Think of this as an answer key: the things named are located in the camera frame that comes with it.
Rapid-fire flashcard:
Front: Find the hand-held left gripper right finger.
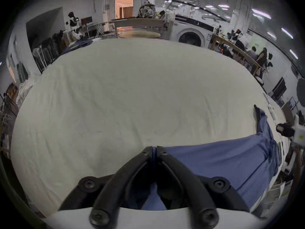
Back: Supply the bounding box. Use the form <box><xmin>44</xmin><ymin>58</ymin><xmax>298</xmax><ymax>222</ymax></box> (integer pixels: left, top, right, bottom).
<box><xmin>156</xmin><ymin>146</ymin><xmax>250</xmax><ymax>227</ymax></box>

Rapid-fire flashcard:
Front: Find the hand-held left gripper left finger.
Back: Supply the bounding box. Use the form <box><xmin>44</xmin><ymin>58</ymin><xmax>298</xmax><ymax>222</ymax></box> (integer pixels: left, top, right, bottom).
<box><xmin>58</xmin><ymin>146</ymin><xmax>155</xmax><ymax>227</ymax></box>

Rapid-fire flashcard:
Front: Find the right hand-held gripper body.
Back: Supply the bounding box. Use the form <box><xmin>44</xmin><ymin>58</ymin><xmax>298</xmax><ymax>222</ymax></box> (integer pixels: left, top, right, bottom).
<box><xmin>276</xmin><ymin>114</ymin><xmax>305</xmax><ymax>150</ymax></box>

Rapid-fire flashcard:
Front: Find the blue garment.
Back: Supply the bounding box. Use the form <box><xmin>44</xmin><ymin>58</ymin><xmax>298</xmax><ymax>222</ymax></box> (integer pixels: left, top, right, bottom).
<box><xmin>141</xmin><ymin>105</ymin><xmax>284</xmax><ymax>210</ymax></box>

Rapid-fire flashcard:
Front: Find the person's right hand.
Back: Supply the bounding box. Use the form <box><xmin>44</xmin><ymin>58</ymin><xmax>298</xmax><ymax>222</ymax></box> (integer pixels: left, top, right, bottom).
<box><xmin>289</xmin><ymin>145</ymin><xmax>303</xmax><ymax>167</ymax></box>

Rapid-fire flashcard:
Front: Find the black monitor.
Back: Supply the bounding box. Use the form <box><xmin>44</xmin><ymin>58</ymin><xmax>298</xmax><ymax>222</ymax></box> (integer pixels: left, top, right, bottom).
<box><xmin>271</xmin><ymin>77</ymin><xmax>288</xmax><ymax>100</ymax></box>

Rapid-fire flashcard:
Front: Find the bed with beige sheet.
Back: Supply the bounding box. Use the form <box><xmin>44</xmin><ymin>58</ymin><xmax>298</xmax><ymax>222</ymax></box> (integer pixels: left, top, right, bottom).
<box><xmin>11</xmin><ymin>38</ymin><xmax>287</xmax><ymax>219</ymax></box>

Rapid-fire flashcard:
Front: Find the row of tables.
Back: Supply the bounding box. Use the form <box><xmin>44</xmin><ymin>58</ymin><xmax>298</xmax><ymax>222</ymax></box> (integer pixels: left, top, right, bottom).
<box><xmin>211</xmin><ymin>33</ymin><xmax>265</xmax><ymax>77</ymax></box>

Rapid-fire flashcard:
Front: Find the pile of blue clothes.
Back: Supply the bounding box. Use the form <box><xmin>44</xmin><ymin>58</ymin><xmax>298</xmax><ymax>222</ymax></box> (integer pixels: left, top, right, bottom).
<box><xmin>62</xmin><ymin>39</ymin><xmax>94</xmax><ymax>55</ymax></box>

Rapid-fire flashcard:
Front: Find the round wooden table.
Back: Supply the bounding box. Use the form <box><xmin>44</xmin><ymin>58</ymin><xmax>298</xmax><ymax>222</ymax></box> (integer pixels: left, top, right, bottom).
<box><xmin>118</xmin><ymin>30</ymin><xmax>161</xmax><ymax>39</ymax></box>

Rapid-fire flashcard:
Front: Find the white washing machine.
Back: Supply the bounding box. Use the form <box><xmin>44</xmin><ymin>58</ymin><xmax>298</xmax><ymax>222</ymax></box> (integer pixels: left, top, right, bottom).
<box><xmin>171</xmin><ymin>14</ymin><xmax>215</xmax><ymax>49</ymax></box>

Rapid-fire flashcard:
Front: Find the rack of dark clothes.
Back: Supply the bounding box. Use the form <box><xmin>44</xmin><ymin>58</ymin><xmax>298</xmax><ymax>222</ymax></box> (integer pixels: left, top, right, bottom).
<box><xmin>32</xmin><ymin>30</ymin><xmax>70</xmax><ymax>73</ymax></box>

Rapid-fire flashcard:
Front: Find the long pale wooden table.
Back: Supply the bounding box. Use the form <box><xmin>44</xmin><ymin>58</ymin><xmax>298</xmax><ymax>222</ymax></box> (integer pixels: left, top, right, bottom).
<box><xmin>112</xmin><ymin>18</ymin><xmax>166</xmax><ymax>34</ymax></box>

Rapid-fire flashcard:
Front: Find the black and white robot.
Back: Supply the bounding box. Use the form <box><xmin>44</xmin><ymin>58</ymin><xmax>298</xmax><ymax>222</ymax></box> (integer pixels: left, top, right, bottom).
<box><xmin>65</xmin><ymin>11</ymin><xmax>84</xmax><ymax>42</ymax></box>

